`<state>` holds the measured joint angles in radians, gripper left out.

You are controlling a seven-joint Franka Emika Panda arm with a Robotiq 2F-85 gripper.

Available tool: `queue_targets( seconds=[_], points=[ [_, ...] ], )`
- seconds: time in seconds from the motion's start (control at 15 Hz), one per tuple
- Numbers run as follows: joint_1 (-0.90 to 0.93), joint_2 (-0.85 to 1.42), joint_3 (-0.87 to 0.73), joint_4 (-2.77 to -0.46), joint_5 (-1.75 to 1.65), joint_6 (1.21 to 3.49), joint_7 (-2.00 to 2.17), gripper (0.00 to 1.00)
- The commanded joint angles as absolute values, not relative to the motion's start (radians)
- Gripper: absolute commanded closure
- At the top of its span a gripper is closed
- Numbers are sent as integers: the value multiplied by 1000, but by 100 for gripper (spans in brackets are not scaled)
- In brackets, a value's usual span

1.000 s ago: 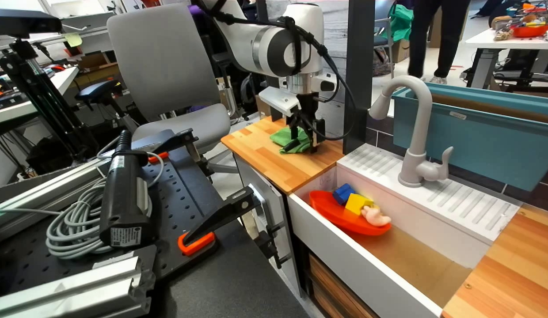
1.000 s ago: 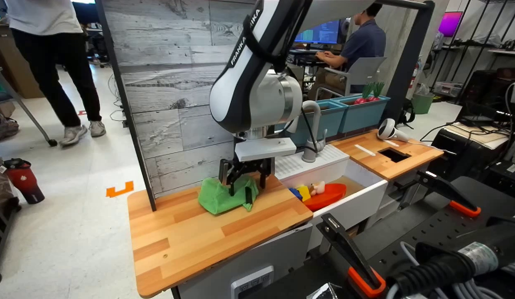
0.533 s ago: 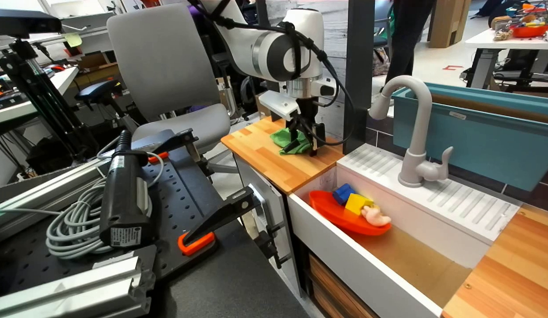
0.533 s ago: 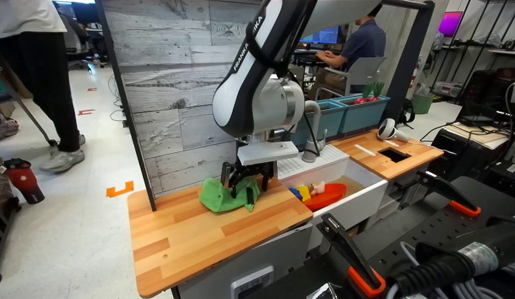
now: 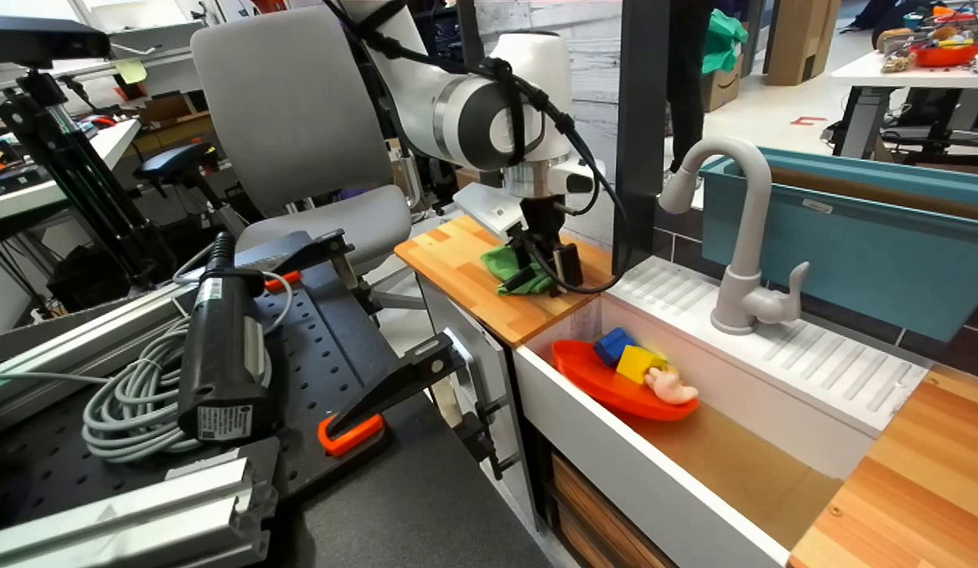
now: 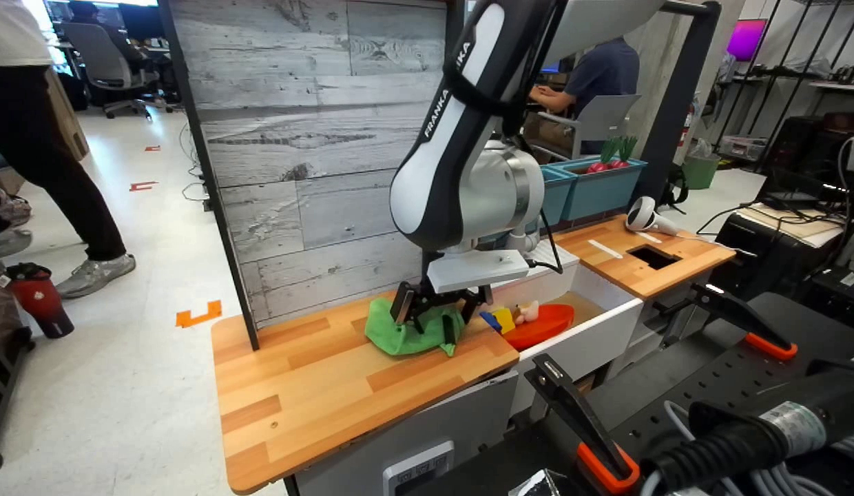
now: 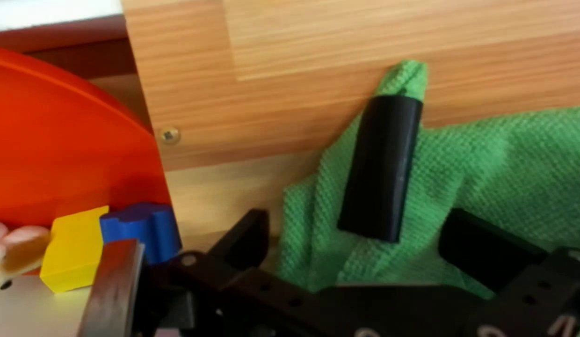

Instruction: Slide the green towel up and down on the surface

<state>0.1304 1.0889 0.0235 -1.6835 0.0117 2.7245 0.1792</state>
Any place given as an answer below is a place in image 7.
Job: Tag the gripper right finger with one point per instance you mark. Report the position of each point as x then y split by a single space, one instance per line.
528 290

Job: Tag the yellow block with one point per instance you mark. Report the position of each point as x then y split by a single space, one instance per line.
72 252

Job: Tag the light wooden board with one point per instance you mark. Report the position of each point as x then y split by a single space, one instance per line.
290 75

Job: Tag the silver metal container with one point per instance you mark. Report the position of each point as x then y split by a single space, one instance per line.
32 309

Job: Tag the orange plastic plate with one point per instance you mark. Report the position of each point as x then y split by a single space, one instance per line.
61 150

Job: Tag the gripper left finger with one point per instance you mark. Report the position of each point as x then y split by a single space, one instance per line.
376 164

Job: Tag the pink and white toy food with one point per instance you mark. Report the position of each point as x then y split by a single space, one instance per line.
18 248

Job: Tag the green towel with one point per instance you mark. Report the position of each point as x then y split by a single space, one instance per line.
496 168

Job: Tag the blue block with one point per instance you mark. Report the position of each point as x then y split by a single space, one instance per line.
145 229

